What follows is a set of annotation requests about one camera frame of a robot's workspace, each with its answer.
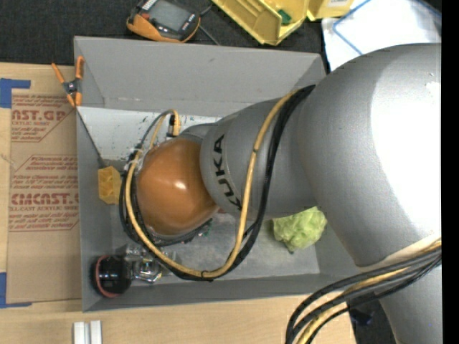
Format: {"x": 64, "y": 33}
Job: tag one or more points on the brown cardboard board, red print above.
{"x": 43, "y": 256}

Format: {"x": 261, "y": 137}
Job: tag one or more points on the grey metal bin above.
{"x": 201, "y": 74}

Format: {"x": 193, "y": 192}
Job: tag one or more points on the clear glass thing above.
{"x": 148, "y": 267}

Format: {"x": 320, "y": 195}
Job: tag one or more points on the yellow sponge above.
{"x": 108, "y": 185}

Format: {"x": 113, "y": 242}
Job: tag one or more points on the light green cloth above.
{"x": 301, "y": 228}

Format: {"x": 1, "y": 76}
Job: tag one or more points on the black and red round thing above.
{"x": 109, "y": 276}

